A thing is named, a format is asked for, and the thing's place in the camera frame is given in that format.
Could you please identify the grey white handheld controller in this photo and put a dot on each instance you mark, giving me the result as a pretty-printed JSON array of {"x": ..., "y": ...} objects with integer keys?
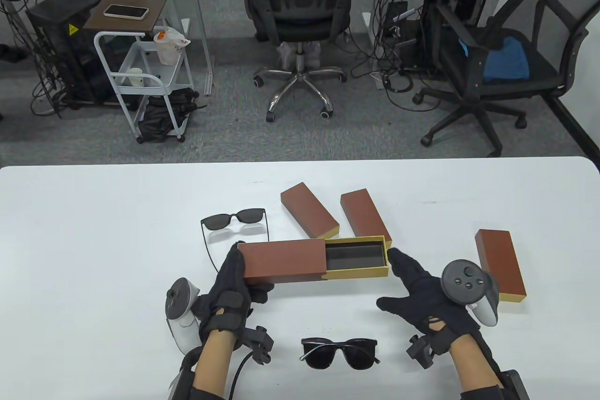
[
  {"x": 464, "y": 280},
  {"x": 180, "y": 299}
]

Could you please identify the black sunglasses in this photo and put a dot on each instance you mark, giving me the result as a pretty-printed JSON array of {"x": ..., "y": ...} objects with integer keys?
[
  {"x": 248, "y": 215},
  {"x": 361, "y": 355}
]

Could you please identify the white smartphone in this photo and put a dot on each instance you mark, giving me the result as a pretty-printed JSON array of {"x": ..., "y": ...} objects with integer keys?
[{"x": 125, "y": 11}]

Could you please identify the brown storage box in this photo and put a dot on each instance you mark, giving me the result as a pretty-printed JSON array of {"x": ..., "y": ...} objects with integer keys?
[
  {"x": 286, "y": 259},
  {"x": 497, "y": 254},
  {"x": 307, "y": 207},
  {"x": 363, "y": 212}
]

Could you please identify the black office chair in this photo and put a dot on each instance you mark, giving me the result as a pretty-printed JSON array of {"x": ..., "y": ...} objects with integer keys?
[{"x": 300, "y": 20}]

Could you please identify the black computer tower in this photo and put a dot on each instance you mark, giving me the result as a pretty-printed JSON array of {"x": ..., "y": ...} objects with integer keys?
[{"x": 403, "y": 39}]

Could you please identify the aluminium frame post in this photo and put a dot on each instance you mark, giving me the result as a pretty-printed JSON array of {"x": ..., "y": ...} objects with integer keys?
[{"x": 197, "y": 20}]

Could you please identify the person's left hand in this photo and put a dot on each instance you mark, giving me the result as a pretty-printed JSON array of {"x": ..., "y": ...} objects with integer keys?
[{"x": 225, "y": 306}]

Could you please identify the person's right forearm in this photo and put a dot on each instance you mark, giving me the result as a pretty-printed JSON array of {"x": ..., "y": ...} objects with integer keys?
[{"x": 476, "y": 367}]

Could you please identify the person's right hand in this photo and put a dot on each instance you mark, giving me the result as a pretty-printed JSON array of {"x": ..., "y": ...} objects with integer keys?
[{"x": 431, "y": 306}]

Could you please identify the black bag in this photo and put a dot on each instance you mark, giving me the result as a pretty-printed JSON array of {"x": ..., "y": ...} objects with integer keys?
[{"x": 157, "y": 118}]

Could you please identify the white rolling cart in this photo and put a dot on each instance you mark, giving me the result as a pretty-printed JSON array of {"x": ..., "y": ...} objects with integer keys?
[{"x": 140, "y": 57}]

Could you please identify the black computer cabinet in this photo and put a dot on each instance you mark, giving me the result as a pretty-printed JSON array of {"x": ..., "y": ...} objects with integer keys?
[{"x": 61, "y": 43}]

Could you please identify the person's left forearm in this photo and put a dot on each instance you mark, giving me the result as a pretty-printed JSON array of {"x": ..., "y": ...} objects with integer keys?
[{"x": 213, "y": 362}]

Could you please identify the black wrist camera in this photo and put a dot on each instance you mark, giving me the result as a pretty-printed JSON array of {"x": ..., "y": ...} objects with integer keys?
[
  {"x": 260, "y": 346},
  {"x": 419, "y": 353}
]

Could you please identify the blue seat cushion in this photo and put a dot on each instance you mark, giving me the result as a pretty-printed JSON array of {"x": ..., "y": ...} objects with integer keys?
[{"x": 506, "y": 60}]

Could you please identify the white cup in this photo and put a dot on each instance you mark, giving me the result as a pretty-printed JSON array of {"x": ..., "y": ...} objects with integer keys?
[{"x": 136, "y": 77}]

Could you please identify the black mesh armchair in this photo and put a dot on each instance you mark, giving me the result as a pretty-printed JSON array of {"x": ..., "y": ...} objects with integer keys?
[{"x": 543, "y": 67}]

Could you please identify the white plastic bag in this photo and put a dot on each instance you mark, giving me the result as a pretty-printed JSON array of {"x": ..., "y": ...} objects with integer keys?
[{"x": 166, "y": 46}]

